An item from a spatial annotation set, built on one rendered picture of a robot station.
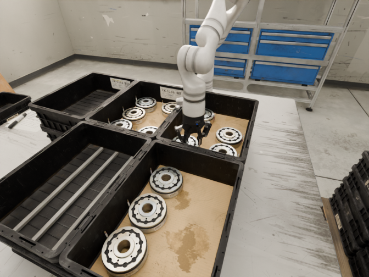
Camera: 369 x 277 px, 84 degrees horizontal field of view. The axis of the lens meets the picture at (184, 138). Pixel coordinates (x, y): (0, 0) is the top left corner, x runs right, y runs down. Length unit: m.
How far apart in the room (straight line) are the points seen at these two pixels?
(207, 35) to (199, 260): 0.57
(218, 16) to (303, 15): 2.90
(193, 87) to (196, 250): 0.43
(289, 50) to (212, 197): 2.28
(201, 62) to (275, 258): 0.60
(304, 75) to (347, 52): 1.08
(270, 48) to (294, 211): 2.11
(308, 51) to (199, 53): 2.25
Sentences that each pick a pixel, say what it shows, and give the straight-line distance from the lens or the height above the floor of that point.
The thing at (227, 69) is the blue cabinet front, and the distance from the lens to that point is 2.78.
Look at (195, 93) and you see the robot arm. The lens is 0.62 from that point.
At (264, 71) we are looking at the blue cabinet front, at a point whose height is 0.43.
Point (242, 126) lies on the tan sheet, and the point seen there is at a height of 0.83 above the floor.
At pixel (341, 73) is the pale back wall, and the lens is 3.90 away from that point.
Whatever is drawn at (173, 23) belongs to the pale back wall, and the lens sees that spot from 3.70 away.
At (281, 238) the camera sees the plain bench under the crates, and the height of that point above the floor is 0.70.
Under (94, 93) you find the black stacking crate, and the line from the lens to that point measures 1.28.
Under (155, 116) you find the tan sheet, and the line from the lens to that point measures 0.98.
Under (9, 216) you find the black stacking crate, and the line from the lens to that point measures 0.78.
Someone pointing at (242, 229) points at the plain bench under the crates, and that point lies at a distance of 0.76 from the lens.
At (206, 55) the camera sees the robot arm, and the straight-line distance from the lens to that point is 0.58.
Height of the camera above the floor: 1.36
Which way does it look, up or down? 39 degrees down
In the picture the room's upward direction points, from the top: straight up
